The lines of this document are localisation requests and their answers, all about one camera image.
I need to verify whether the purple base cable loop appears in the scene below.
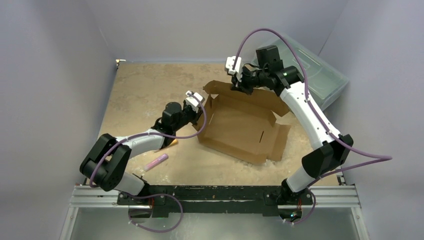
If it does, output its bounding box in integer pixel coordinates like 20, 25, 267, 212
127, 193, 185, 233

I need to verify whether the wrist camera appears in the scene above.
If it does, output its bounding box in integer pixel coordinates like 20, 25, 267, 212
224, 56, 242, 83
185, 90, 205, 112

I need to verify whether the orange pink highlighter marker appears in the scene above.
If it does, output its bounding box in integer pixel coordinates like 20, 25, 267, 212
154, 139, 178, 153

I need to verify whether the translucent green plastic toolbox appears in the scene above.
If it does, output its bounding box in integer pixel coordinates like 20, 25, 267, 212
258, 34, 349, 111

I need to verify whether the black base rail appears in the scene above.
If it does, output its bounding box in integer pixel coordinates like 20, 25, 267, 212
117, 185, 314, 219

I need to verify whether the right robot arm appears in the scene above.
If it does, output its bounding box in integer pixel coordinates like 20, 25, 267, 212
225, 45, 354, 204

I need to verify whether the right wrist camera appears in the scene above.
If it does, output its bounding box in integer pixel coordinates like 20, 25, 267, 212
224, 56, 242, 83

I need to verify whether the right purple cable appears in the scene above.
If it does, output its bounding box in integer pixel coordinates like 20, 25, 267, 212
233, 28, 393, 186

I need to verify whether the purple highlighter marker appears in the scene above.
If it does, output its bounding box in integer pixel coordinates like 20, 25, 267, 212
143, 153, 169, 172

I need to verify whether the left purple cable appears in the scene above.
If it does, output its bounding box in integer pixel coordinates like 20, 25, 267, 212
88, 94, 208, 196

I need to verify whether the brown cardboard box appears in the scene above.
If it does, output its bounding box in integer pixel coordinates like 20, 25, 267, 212
194, 80, 291, 165

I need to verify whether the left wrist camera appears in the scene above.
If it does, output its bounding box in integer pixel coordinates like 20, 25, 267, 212
185, 90, 205, 112

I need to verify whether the aluminium frame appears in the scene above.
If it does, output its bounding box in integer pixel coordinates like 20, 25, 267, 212
60, 185, 369, 240

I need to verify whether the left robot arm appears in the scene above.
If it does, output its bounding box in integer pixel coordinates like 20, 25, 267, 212
79, 99, 205, 205

